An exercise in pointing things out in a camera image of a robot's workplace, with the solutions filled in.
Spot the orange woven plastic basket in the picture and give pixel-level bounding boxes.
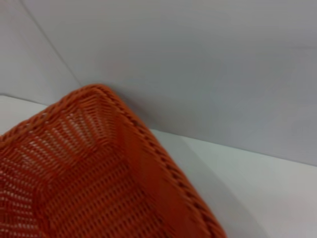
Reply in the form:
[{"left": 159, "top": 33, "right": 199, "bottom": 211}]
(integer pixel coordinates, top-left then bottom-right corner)
[{"left": 0, "top": 83, "right": 227, "bottom": 238}]

